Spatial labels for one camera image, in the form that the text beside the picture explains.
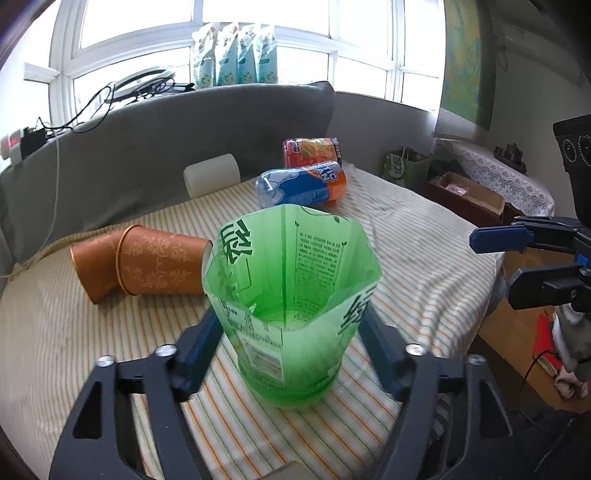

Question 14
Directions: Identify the blue and orange plastic bottle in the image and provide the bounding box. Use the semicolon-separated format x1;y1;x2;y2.
255;161;347;209

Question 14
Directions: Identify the open cardboard box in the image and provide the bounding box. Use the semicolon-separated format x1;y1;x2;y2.
427;172;505;227

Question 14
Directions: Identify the white window frame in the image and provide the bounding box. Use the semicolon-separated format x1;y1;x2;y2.
22;0;448;116

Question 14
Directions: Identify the green wall map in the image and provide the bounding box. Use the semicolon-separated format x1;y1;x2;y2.
438;0;498;131

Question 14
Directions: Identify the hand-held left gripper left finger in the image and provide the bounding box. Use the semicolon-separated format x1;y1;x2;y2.
48;306;223;480

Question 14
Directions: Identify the white paper roll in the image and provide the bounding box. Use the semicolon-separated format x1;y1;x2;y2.
183;154;242;199

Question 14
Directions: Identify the thin black cable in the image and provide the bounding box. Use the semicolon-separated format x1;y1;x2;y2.
521;348;561;395

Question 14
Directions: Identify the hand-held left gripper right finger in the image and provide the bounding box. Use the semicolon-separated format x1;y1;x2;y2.
359;309;525;480

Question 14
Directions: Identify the white lace cloth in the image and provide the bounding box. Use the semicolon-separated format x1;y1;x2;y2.
444;140;556;216

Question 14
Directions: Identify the orange patterned paper cup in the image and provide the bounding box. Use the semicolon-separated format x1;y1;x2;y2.
115;224;214;296
70;225;145;304

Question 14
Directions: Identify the dark small ornament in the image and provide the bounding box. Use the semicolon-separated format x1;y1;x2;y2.
493;143;528;175

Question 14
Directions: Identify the green cut plastic cup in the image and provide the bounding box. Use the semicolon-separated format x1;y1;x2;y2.
202;204;383;409

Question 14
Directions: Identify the black cable bundle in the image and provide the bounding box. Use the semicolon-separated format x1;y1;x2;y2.
34;78;195;136

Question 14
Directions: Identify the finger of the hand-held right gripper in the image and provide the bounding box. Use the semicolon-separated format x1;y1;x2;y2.
508;263;591;310
468;217;591;254

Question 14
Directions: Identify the red orange snack packet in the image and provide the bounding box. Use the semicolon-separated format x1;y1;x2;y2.
283;137;342;168

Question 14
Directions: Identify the red cloth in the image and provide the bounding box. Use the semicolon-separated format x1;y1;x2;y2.
533;314;563;366

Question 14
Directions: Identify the green paper bag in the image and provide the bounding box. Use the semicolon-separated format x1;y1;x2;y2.
382;148;431;188

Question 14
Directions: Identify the grey sofa backrest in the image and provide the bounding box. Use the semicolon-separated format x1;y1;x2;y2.
0;82;336;278

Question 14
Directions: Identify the white ring lamp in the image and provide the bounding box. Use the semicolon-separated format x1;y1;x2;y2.
113;67;177;100

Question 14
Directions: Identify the tan rope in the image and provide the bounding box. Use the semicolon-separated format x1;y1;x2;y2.
0;231;100;280

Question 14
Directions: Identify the black power adapter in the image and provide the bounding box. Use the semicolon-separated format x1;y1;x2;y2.
18;127;48;158

